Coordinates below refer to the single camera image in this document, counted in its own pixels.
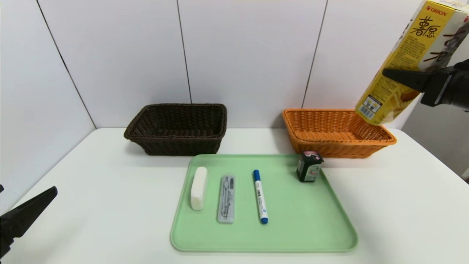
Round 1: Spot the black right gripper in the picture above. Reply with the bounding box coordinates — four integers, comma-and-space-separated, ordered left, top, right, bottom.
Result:
382, 59, 469, 110

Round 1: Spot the tall yellow chip box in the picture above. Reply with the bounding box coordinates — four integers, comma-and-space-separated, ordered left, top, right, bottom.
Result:
355, 0, 469, 126

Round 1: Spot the small black snack carton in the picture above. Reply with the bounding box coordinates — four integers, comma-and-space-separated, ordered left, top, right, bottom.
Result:
296, 150, 324, 183

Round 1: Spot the grey clear compass case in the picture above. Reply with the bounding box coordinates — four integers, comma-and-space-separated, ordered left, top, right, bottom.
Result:
217, 175, 236, 224

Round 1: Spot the white rectangular eraser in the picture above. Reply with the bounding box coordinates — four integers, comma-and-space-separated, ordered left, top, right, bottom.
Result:
191, 166, 208, 210

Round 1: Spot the orange wicker basket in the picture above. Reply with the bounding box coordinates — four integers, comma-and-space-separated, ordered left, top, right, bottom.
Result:
281, 109, 397, 159

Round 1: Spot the dark brown wicker basket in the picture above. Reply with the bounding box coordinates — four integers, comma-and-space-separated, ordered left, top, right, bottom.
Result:
124, 104, 228, 156

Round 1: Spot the light green plastic tray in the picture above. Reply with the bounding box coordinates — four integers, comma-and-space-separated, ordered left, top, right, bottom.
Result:
170, 154, 358, 253

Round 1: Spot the blue white marker pen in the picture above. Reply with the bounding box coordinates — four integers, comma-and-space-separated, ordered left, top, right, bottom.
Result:
252, 169, 268, 224

